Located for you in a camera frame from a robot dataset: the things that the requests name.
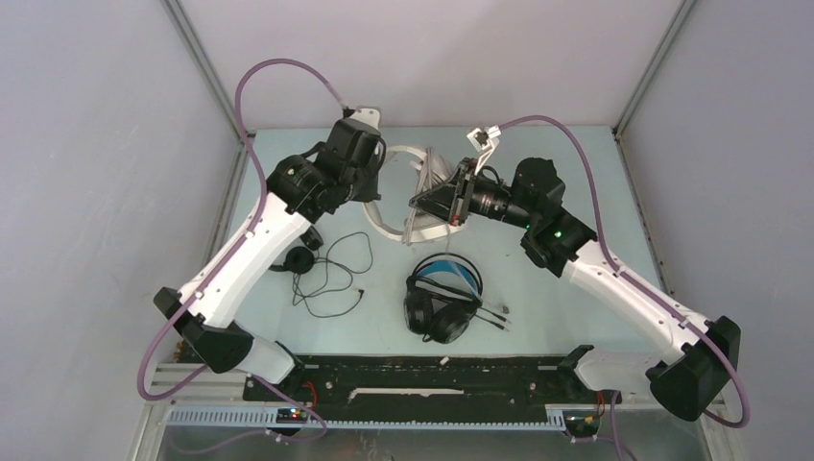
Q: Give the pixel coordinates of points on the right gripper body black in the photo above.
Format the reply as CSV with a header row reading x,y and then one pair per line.
x,y
479,198

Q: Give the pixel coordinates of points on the white over-ear headphones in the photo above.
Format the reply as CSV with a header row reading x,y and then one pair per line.
x,y
409,170

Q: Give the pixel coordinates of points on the black and blue gaming headset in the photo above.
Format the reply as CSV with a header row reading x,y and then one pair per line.
x,y
439,312

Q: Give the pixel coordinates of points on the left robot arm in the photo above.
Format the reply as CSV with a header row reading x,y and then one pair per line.
x,y
300,190

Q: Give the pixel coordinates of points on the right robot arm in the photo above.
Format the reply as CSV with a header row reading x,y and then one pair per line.
x,y
692,356

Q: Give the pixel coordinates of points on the small black on-ear headphones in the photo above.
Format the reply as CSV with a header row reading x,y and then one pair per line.
x,y
301,259

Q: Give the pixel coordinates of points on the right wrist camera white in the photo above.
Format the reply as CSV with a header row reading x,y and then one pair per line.
x,y
485,141

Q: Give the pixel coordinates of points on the aluminium frame post right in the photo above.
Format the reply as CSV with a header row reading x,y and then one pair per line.
x,y
665,45

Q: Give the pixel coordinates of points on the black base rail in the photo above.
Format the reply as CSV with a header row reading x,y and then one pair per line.
x,y
438,389

